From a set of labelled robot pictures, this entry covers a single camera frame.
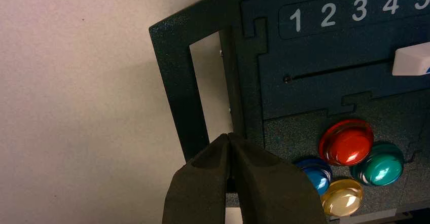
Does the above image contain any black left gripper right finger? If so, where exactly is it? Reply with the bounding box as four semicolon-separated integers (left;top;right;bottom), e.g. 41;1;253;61
229;132;328;224

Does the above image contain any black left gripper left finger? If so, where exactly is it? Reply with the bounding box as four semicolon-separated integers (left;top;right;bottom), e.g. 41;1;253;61
162;133;231;224

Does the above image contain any blue dome push button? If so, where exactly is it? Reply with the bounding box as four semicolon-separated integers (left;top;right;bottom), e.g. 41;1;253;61
295;159;333;196

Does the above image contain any yellow dome push button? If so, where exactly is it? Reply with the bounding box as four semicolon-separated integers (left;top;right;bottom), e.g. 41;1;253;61
320;178;364;217

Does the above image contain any red dome push button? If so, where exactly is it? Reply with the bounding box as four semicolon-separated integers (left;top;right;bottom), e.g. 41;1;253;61
318;119;375;167

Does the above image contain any green dome push button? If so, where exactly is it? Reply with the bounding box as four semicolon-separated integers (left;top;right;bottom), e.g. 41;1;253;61
351;142;405;187

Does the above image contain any dark green modular control box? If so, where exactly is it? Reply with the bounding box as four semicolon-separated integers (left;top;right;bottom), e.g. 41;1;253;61
149;0;430;224

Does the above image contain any white slider knob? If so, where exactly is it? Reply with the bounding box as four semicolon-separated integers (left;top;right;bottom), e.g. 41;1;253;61
392;42;430;77

